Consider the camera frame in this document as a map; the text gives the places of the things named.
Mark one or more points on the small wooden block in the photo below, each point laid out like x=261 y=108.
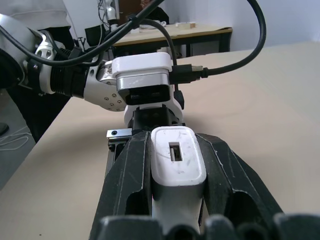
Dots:
x=186 y=24

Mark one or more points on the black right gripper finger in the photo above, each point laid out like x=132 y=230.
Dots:
x=232 y=180

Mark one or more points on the dark shoe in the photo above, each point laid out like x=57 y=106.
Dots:
x=3 y=128

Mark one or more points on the wooden desk with black frame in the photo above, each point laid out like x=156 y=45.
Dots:
x=200 y=31

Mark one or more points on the person in white top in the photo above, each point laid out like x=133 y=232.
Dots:
x=47 y=10

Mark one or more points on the black office chair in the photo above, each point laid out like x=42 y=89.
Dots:
x=93 y=35

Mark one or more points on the white USB charger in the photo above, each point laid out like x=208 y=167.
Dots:
x=176 y=182

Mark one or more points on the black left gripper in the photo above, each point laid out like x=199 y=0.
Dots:
x=150 y=117

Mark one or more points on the white object on desk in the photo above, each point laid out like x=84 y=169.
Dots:
x=160 y=23

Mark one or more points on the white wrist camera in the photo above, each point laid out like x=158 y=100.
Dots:
x=140 y=62

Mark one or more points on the white device on stand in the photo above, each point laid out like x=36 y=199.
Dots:
x=111 y=10

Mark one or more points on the person in black top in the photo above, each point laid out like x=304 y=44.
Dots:
x=160 y=15

